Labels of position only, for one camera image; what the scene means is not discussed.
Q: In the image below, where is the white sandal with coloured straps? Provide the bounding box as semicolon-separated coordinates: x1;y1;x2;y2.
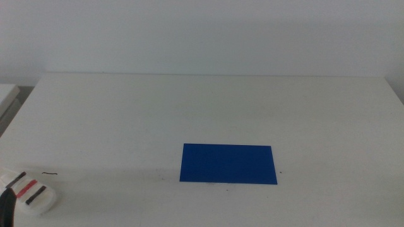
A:
0;168;57;217

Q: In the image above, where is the blue rectangular mat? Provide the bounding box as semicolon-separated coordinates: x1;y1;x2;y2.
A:
179;143;278;185

